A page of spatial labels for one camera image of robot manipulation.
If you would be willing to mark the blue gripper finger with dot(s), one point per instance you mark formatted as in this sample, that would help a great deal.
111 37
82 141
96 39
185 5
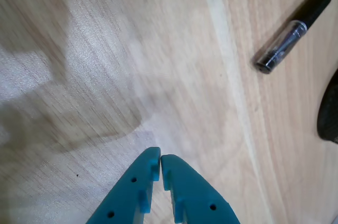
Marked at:
195 195
126 197

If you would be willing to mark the clear pen with black grip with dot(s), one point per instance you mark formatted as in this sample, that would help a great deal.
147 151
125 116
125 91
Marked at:
280 44

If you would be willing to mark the black mesh pen holder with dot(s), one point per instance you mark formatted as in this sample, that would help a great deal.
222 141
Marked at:
328 113

